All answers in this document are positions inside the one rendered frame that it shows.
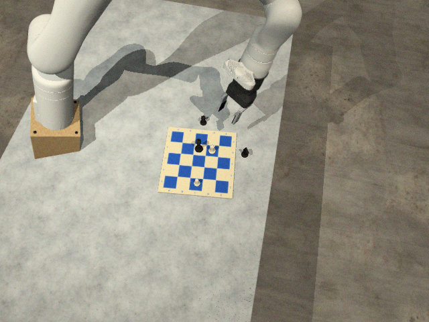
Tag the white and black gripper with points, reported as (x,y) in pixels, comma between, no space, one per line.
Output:
(248,75)

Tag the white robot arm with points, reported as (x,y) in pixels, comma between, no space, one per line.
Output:
(55,39)

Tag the white rook chess piece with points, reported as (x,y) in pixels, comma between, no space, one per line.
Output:
(212,149)

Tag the blue and cream chessboard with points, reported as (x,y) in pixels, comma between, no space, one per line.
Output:
(182,164)

